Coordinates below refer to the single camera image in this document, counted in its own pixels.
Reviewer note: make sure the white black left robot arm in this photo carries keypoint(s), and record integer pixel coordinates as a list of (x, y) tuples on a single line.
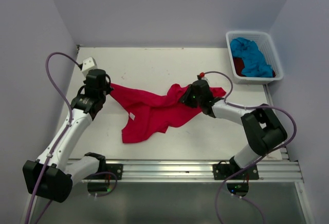
[(50, 176)]

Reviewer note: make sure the dark red t shirt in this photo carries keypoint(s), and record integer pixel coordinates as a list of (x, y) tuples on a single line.
[(253, 69)]

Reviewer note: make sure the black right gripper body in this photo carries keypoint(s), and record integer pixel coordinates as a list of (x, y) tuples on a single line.
[(190, 99)]

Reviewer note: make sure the blue t shirt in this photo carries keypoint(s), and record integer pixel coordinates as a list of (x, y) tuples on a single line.
[(246, 49)]

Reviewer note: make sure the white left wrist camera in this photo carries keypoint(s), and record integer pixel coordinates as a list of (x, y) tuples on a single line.
[(87, 65)]

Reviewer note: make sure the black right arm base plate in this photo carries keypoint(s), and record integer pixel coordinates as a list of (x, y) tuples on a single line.
[(223, 169)]

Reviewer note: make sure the pink red t shirt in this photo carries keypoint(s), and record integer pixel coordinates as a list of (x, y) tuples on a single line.
[(150, 113)]

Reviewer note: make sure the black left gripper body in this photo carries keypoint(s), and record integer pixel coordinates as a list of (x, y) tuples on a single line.
[(106, 90)]

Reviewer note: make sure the white plastic laundry basket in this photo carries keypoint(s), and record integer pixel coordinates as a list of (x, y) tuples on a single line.
[(266, 47)]

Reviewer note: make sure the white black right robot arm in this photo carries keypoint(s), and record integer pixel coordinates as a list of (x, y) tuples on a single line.
[(262, 127)]

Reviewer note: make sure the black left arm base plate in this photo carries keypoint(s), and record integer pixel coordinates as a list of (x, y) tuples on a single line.
[(115, 168)]

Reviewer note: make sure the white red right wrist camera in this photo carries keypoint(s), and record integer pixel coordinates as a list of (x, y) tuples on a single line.
[(201, 76)]

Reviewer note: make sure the aluminium mounting rail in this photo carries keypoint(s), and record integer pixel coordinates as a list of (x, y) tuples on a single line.
[(201, 171)]

